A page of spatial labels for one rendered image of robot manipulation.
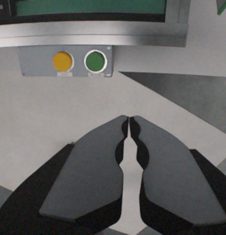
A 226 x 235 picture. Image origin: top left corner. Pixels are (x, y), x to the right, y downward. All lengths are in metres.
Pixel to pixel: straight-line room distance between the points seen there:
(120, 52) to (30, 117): 0.35
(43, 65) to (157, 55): 0.28
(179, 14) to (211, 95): 1.25
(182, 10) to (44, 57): 0.30
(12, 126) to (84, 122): 0.26
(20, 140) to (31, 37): 0.40
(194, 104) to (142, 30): 1.25
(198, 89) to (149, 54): 1.08
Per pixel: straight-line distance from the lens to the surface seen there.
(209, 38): 0.53
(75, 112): 0.56
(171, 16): 0.39
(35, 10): 0.44
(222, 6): 0.35
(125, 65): 0.49
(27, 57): 0.44
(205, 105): 1.61
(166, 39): 0.39
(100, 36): 0.38
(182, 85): 1.48
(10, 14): 0.44
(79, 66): 0.40
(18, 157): 0.77
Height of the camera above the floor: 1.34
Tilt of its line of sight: 61 degrees down
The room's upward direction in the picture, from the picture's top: 173 degrees counter-clockwise
